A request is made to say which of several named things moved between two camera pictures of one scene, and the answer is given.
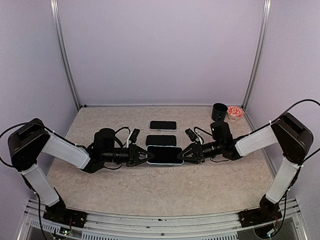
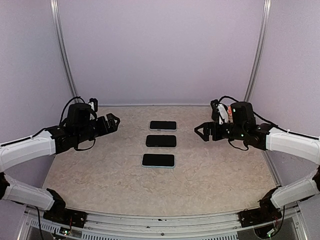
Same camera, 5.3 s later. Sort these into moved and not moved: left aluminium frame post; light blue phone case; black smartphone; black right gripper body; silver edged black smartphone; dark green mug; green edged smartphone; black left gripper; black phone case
Moved: black left gripper; light blue phone case; black right gripper body; silver edged black smartphone
Not moved: black smartphone; black phone case; dark green mug; green edged smartphone; left aluminium frame post
